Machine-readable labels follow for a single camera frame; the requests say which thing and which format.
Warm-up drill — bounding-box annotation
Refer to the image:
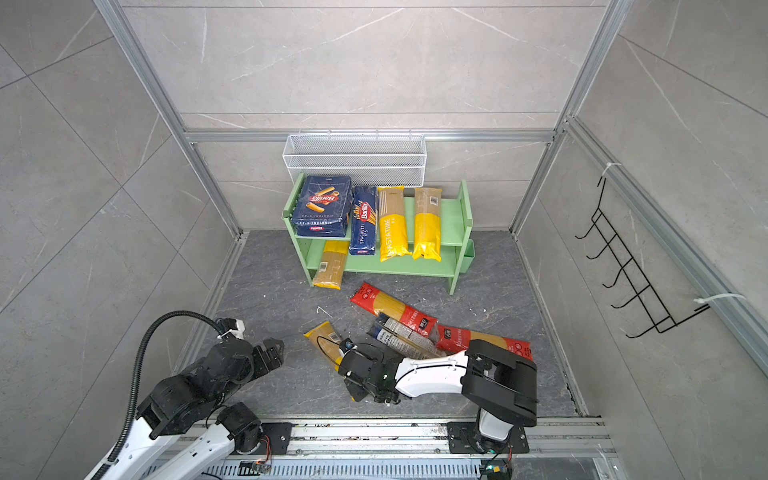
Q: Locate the large yellow spaghetti bag front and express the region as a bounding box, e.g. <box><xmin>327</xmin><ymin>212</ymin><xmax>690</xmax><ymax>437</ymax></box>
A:
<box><xmin>304</xmin><ymin>321</ymin><xmax>344</xmax><ymax>372</ymax></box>

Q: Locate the yellow spaghetti bag with lettering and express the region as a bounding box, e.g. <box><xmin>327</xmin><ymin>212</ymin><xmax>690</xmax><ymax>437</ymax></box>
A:
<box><xmin>378</xmin><ymin>186</ymin><xmax>411</xmax><ymax>262</ymax></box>

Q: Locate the blue Barilla spaghetti box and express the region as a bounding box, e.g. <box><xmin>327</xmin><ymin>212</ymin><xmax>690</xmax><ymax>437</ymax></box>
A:
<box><xmin>349</xmin><ymin>186</ymin><xmax>378</xmax><ymax>256</ymax></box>

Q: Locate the blue Barilla rigatoni box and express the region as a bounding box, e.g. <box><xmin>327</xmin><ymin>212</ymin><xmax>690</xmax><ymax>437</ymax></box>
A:
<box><xmin>290</xmin><ymin>175</ymin><xmax>352</xmax><ymax>238</ymax></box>

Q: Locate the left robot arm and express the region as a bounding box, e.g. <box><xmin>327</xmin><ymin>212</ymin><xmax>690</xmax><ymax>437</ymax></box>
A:
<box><xmin>86</xmin><ymin>333</ymin><xmax>284</xmax><ymax>479</ymax></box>

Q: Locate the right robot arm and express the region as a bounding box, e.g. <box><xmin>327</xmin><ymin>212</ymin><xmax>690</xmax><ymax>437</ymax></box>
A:
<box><xmin>337</xmin><ymin>340</ymin><xmax>538</xmax><ymax>443</ymax></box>

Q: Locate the green wooden two-tier shelf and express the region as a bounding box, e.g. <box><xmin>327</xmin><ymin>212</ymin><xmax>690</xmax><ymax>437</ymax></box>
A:
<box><xmin>282</xmin><ymin>174</ymin><xmax>474</xmax><ymax>293</ymax></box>

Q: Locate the clear white-label spaghetti bag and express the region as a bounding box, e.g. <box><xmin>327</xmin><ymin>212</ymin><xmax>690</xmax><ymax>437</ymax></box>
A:
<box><xmin>368</xmin><ymin>313</ymin><xmax>445</xmax><ymax>360</ymax></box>

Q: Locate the red spaghetti bag upper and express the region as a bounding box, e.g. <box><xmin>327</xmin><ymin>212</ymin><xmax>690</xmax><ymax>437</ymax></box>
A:
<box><xmin>350</xmin><ymin>283</ymin><xmax>438</xmax><ymax>337</ymax></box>

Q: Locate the red spaghetti bag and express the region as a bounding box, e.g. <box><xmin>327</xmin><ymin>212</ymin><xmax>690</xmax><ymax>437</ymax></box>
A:
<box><xmin>350</xmin><ymin>283</ymin><xmax>438</xmax><ymax>337</ymax></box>
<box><xmin>435</xmin><ymin>324</ymin><xmax>534</xmax><ymax>361</ymax></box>

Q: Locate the red spaghetti bag right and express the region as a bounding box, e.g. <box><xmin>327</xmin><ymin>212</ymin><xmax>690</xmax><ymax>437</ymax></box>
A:
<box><xmin>435</xmin><ymin>324</ymin><xmax>534</xmax><ymax>361</ymax></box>

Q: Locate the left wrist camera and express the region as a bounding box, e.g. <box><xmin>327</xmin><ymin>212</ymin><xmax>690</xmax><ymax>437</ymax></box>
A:
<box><xmin>216</xmin><ymin>318</ymin><xmax>245</xmax><ymax>341</ymax></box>

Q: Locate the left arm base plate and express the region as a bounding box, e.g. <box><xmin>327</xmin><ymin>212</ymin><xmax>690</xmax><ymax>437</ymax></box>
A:
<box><xmin>234</xmin><ymin>422</ymin><xmax>293</xmax><ymax>456</ymax></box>

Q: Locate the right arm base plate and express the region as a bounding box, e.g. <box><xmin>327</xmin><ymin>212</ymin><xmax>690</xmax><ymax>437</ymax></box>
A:
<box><xmin>446</xmin><ymin>421</ymin><xmax>530</xmax><ymax>454</ymax></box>

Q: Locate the black corrugated cable left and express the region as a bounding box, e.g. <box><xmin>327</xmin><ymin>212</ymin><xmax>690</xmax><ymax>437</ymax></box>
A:
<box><xmin>89</xmin><ymin>310</ymin><xmax>223</xmax><ymax>480</ymax></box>

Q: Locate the white wire mesh basket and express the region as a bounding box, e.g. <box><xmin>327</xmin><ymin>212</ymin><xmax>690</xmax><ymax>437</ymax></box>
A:
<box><xmin>282</xmin><ymin>133</ymin><xmax>427</xmax><ymax>188</ymax></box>

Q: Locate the black wire hook rack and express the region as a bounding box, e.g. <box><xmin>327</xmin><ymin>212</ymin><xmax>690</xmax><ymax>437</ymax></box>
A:
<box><xmin>574</xmin><ymin>177</ymin><xmax>711</xmax><ymax>339</ymax></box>

